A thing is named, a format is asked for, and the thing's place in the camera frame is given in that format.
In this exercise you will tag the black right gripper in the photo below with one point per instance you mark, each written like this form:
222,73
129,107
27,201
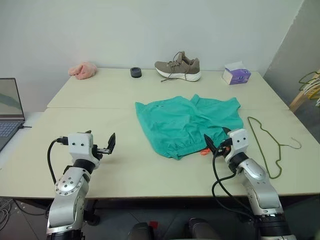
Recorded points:
225,147

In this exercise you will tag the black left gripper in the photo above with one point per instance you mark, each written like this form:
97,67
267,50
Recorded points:
98,151

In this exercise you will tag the green shorts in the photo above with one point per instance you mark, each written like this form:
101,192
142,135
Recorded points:
175,120

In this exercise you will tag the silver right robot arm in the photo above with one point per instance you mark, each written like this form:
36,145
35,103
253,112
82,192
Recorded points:
260,190

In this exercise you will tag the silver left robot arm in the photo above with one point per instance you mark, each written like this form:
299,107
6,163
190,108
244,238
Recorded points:
67,187

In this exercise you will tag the purple and white tissue pack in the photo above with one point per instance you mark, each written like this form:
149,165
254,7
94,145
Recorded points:
237,76

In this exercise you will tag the pink fluffy cloth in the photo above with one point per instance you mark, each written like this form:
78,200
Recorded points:
82,70

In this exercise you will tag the small black round container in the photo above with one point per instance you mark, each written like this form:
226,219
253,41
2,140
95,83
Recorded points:
136,72

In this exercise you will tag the taupe sneaker with white sole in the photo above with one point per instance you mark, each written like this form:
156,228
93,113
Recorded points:
180,68

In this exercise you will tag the black table caster wheel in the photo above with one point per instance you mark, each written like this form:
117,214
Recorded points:
93,219

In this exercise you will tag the wooden rack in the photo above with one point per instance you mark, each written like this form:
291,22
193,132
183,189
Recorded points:
298,100

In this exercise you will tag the dark rounded shape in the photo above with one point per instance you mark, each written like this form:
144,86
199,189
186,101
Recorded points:
140,231
202,228

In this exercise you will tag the grey laptop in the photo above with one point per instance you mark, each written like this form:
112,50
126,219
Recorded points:
10,100

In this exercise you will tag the small red object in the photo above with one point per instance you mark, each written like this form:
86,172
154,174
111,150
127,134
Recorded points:
154,224

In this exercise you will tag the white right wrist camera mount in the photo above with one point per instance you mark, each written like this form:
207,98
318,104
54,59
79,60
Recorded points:
238,141

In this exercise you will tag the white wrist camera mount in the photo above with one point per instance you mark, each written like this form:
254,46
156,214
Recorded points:
80,145
238,141

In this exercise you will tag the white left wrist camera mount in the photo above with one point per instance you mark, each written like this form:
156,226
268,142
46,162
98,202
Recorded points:
80,145

